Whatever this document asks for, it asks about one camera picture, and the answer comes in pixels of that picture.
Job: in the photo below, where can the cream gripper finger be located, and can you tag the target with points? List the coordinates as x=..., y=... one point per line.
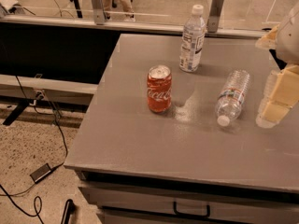
x=268, y=41
x=280, y=95

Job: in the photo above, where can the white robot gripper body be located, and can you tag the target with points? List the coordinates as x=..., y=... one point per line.
x=289, y=42

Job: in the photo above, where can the lying clear water bottle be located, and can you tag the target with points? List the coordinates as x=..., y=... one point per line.
x=232, y=97

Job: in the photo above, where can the upright clear water bottle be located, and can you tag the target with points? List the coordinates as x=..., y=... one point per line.
x=193, y=36

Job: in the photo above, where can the red Coca-Cola can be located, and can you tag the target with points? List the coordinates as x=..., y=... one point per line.
x=159, y=84

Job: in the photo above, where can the person legs in background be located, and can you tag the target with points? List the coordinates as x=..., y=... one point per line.
x=118, y=0

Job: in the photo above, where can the grey cabinet drawer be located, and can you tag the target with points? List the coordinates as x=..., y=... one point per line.
x=119, y=204

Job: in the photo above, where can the black tripod leg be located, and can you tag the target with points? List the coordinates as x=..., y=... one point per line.
x=78, y=9

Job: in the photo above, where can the black object on floor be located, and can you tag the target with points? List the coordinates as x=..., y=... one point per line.
x=69, y=209

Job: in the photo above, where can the black power adapter brick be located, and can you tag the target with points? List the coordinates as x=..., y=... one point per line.
x=40, y=173

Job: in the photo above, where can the right metal railing post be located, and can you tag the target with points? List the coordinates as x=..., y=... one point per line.
x=214, y=16

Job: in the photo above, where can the metal railing post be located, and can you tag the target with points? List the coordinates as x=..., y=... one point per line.
x=98, y=12
x=214, y=16

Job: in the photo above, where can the black drawer handle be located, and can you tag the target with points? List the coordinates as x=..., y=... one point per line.
x=190, y=212

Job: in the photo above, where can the left metal railing post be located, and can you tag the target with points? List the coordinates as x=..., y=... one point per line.
x=98, y=12

